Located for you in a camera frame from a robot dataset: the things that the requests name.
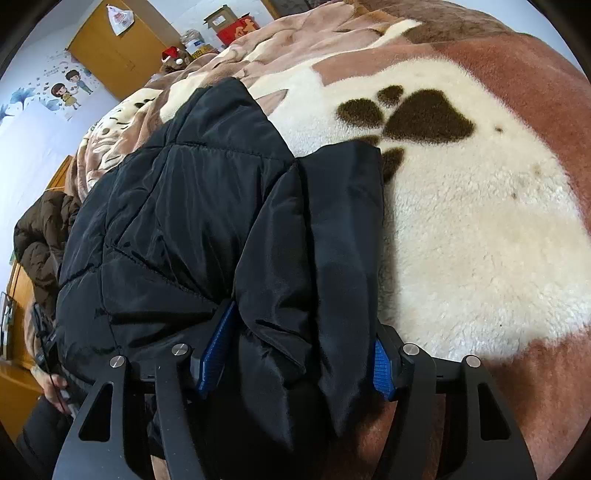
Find brown down jacket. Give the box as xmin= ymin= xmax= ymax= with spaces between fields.
xmin=13 ymin=189 xmax=84 ymax=319

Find brown plush paw-print blanket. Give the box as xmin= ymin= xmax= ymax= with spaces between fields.
xmin=69 ymin=0 xmax=591 ymax=480

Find person's dark pants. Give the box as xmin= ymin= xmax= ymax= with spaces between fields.
xmin=16 ymin=392 xmax=93 ymax=476

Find person's left hand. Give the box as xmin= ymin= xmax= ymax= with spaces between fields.
xmin=39 ymin=369 xmax=70 ymax=411

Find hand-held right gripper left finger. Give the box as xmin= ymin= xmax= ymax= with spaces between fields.
xmin=52 ymin=300 xmax=241 ymax=480

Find black padded jacket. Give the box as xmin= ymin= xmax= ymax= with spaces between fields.
xmin=54 ymin=78 xmax=398 ymax=480

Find wooden wardrobe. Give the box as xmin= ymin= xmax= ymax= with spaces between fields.
xmin=67 ymin=0 xmax=181 ymax=101

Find clear plastic jar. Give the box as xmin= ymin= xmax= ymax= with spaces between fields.
xmin=180 ymin=28 xmax=208 ymax=58

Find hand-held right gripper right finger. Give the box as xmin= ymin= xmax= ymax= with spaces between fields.
xmin=373 ymin=323 xmax=539 ymax=480

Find red gift box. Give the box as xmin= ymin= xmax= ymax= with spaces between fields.
xmin=217 ymin=16 xmax=259 ymax=47

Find white plastic bag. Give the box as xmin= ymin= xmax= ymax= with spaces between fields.
xmin=106 ymin=4 xmax=136 ymax=36

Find cardboard box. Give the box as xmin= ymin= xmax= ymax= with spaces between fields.
xmin=203 ymin=4 xmax=238 ymax=33

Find cartoon wall sticker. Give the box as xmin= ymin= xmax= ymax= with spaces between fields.
xmin=0 ymin=51 xmax=95 ymax=123

